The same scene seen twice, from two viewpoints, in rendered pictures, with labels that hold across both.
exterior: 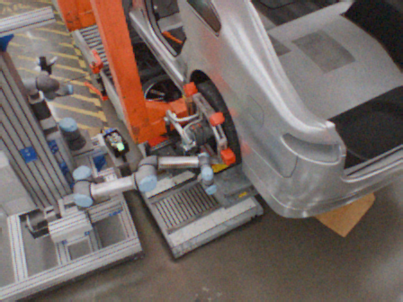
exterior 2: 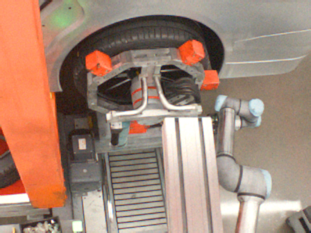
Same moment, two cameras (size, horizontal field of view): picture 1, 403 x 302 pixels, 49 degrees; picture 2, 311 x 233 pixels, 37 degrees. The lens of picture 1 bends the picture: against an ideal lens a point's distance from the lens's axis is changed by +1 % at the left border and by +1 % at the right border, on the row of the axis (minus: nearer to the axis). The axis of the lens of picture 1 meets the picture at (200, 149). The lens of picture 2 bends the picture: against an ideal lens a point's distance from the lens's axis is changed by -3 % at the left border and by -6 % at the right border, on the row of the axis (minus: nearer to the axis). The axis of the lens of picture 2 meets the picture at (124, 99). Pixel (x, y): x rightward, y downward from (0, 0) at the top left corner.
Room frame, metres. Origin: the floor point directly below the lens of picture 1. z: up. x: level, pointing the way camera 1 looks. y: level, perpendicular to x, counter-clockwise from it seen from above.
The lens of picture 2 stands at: (2.21, 1.11, 2.82)
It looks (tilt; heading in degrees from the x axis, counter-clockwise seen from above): 61 degrees down; 278
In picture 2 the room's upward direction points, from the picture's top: 8 degrees clockwise
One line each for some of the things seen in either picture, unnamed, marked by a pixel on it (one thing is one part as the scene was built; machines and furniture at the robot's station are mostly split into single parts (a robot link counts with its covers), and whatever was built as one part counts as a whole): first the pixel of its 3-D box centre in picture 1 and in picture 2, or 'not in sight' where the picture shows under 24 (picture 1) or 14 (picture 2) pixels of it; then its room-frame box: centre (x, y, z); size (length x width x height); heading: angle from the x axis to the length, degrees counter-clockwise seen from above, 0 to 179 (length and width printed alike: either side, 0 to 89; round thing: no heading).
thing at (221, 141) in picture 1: (205, 128); (144, 86); (2.29, -0.06, 0.85); 0.54 x 0.07 x 0.54; 23
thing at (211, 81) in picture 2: (228, 156); (207, 80); (2.00, -0.18, 0.85); 0.09 x 0.08 x 0.07; 23
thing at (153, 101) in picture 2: (197, 133); (147, 99); (2.26, 0.01, 0.85); 0.21 x 0.14 x 0.14; 113
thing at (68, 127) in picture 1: (68, 128); not in sight; (2.33, 0.94, 0.98); 0.13 x 0.12 x 0.14; 93
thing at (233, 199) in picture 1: (228, 178); (128, 121); (2.35, -0.21, 0.13); 0.50 x 0.36 x 0.10; 23
